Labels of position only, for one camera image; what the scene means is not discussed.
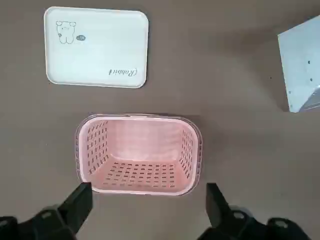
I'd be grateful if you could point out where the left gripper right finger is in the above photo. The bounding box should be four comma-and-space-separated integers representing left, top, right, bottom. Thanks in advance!
199, 182, 314, 240

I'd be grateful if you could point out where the pink plastic basket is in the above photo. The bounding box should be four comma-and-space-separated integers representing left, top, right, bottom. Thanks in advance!
74, 113, 204, 197

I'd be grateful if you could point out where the clear acrylic shelf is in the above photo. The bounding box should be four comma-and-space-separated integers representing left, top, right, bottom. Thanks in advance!
277, 15, 320, 114

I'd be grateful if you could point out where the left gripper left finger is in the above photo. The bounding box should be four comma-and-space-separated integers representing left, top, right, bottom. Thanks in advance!
0, 182, 93, 240

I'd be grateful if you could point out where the cream rabbit print tray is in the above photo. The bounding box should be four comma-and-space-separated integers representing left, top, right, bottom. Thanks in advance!
43, 6, 150, 89

